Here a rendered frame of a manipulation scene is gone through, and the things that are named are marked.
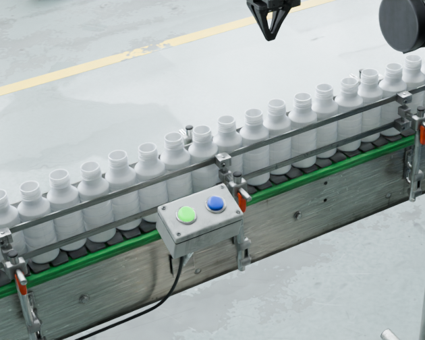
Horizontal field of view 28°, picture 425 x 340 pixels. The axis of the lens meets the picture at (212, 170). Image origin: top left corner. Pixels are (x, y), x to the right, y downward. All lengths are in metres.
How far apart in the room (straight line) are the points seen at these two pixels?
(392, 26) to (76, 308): 0.90
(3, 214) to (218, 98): 2.66
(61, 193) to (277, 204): 0.48
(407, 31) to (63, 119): 3.14
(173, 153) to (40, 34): 3.39
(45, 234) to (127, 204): 0.17
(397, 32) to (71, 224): 0.79
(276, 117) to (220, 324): 1.28
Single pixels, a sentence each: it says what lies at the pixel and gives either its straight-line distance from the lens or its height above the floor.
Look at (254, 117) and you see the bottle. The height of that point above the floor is 1.16.
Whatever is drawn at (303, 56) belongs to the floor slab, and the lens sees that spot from 4.50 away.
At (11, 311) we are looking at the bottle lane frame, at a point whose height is 0.94.
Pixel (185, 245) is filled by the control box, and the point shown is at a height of 1.07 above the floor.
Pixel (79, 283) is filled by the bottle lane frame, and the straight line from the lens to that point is 1.68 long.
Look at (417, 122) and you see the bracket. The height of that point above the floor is 1.08.
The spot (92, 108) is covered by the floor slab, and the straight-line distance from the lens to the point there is 4.16.
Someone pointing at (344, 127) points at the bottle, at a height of 1.07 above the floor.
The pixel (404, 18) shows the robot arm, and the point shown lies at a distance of 1.09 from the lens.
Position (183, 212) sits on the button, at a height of 1.12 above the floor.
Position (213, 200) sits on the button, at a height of 1.12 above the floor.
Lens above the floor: 2.04
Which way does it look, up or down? 34 degrees down
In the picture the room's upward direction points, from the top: 4 degrees counter-clockwise
